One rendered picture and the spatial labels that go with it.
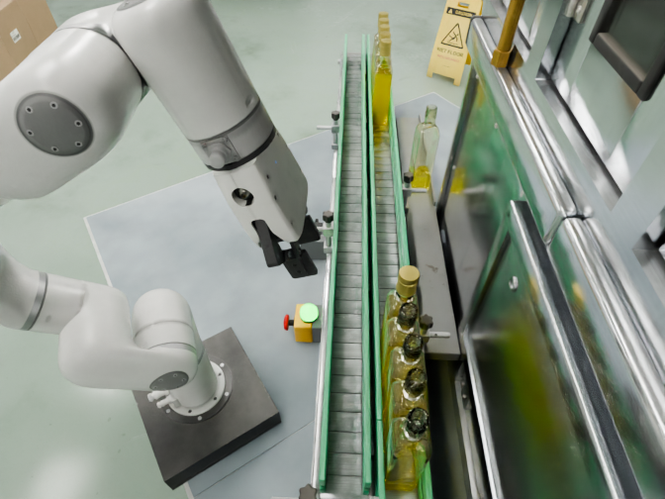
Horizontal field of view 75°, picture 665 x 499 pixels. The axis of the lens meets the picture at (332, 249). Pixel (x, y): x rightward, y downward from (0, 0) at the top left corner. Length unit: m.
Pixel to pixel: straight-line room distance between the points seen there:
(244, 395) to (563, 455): 0.66
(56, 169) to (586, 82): 0.55
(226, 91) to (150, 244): 1.09
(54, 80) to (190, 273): 1.01
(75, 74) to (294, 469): 0.84
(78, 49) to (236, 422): 0.78
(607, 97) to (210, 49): 0.41
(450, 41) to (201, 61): 3.58
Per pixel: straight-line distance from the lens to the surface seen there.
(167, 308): 0.77
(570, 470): 0.54
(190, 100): 0.37
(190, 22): 0.36
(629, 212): 0.48
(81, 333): 0.69
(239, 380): 1.02
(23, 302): 0.71
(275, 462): 1.01
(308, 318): 1.04
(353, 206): 1.25
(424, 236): 1.19
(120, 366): 0.69
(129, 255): 1.42
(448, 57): 3.90
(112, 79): 0.36
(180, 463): 0.99
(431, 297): 1.06
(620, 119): 0.54
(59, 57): 0.36
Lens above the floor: 1.72
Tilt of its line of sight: 48 degrees down
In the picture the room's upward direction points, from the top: straight up
